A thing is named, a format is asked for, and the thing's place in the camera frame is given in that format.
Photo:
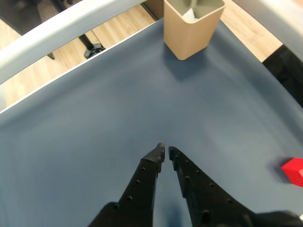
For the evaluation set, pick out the red cube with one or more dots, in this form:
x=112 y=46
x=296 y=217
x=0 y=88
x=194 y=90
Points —
x=293 y=171

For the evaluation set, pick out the beige open box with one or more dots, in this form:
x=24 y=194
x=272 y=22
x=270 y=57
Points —
x=189 y=37

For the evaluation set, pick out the silver metal frame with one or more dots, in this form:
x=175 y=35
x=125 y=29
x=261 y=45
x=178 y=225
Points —
x=71 y=23

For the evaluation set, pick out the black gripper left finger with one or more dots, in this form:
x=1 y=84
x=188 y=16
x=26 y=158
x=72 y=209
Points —
x=139 y=189

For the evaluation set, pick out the blue-grey table mat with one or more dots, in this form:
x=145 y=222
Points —
x=118 y=106

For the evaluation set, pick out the white soft padding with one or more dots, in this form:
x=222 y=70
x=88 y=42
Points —
x=189 y=15

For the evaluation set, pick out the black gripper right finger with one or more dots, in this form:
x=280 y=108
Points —
x=206 y=201

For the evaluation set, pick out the black stand foot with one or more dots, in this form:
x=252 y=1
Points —
x=93 y=48

